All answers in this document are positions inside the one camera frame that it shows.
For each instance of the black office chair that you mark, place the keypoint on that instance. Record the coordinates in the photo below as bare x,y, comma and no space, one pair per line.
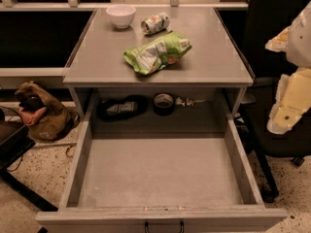
264,20

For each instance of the white ceramic bowl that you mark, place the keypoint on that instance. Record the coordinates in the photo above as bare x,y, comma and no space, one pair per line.
121,15

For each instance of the black pouch with label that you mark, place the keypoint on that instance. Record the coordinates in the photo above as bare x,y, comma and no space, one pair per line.
126,108

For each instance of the brown backpack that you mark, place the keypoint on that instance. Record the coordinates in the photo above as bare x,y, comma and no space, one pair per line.
52,122

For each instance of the open grey top drawer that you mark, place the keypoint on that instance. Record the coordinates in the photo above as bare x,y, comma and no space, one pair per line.
116,185

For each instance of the black tape roll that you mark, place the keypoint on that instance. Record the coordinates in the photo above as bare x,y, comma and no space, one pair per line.
163,104

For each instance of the crushed soda can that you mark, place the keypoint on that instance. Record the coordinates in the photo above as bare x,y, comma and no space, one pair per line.
155,23

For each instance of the black desk leg stand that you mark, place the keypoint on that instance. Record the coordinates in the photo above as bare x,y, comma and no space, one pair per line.
14,143

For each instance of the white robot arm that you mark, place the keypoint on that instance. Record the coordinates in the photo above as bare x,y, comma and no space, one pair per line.
295,40

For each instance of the green rice chip bag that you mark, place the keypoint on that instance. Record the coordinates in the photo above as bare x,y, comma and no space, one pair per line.
158,54

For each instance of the crumpled foil wrapper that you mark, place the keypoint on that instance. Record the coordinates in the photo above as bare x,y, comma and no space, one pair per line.
184,102

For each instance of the black drawer handle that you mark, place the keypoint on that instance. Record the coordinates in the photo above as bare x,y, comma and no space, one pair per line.
164,228

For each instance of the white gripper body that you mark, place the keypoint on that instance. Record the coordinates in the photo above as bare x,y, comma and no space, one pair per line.
299,42

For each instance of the grey cabinet with top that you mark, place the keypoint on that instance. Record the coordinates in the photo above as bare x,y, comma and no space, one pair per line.
193,58

